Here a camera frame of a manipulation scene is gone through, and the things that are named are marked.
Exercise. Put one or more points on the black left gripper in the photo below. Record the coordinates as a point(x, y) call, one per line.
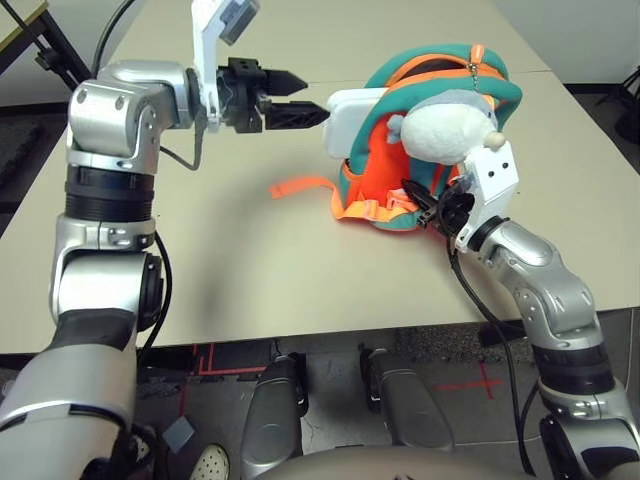
point(242, 95)

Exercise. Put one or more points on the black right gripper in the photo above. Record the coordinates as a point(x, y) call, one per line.
point(455, 210)

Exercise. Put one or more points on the white pencil case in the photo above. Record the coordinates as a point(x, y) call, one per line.
point(345, 125)

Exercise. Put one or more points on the orange teal backpack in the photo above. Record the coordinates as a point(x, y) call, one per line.
point(380, 150)

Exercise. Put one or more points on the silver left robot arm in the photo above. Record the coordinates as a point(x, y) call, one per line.
point(115, 115)

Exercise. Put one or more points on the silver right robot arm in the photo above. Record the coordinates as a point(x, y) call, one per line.
point(545, 270)

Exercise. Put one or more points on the white grey plush toy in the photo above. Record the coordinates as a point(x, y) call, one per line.
point(440, 135)

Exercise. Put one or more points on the grey right robot leg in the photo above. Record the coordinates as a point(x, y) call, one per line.
point(407, 400)

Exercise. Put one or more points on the grey robot leg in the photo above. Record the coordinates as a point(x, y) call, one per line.
point(407, 400)
point(272, 405)

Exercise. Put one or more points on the grey left robot leg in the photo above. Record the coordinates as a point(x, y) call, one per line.
point(272, 405)

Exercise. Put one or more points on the grey robot torso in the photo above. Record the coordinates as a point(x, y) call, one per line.
point(380, 465)

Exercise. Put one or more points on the black floor mat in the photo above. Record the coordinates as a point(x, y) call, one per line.
point(20, 150)

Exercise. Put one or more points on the black framed side table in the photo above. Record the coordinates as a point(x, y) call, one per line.
point(20, 30)

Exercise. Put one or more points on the white perforated shoe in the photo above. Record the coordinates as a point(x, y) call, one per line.
point(212, 462)

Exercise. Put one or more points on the grey square floor pedal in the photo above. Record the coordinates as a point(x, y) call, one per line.
point(177, 432)

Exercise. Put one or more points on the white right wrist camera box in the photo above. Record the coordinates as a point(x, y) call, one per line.
point(492, 170)

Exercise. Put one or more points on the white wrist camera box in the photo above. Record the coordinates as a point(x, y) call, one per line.
point(492, 170)
point(205, 50)

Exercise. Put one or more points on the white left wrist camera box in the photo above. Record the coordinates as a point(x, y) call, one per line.
point(205, 50)

